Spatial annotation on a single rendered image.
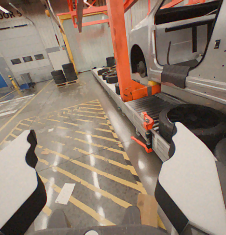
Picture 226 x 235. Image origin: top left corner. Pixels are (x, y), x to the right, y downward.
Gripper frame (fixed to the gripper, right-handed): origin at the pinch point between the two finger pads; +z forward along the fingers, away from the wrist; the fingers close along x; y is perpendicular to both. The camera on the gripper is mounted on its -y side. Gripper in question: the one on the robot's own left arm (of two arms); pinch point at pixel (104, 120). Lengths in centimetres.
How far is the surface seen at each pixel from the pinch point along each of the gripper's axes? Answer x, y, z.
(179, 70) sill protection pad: 79, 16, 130
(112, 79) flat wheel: 7, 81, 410
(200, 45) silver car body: 146, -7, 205
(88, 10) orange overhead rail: -101, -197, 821
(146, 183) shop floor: 33, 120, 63
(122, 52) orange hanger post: 18, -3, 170
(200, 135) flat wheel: 80, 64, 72
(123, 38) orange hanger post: 20, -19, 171
